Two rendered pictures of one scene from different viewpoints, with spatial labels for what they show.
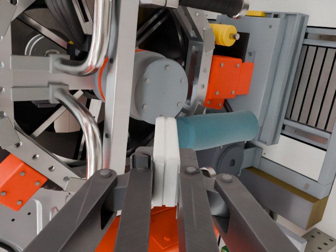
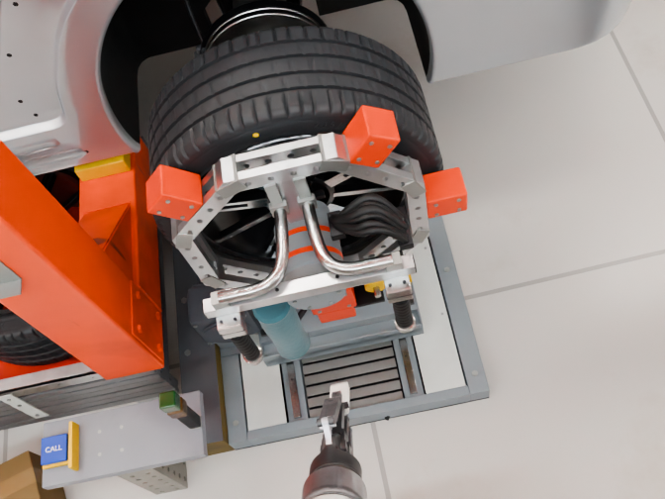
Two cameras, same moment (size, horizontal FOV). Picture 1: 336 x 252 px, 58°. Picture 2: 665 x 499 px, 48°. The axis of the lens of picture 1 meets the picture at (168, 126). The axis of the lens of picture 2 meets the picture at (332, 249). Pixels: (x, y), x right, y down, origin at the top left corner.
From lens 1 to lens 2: 1.08 m
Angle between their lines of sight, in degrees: 25
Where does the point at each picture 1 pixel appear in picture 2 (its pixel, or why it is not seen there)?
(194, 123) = (288, 313)
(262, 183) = (208, 372)
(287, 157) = (256, 384)
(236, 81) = (332, 310)
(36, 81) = (285, 191)
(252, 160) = (228, 346)
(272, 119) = not seen: hidden behind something
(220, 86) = not seen: hidden behind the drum
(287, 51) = (378, 330)
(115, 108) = (303, 291)
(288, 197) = (212, 410)
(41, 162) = (206, 214)
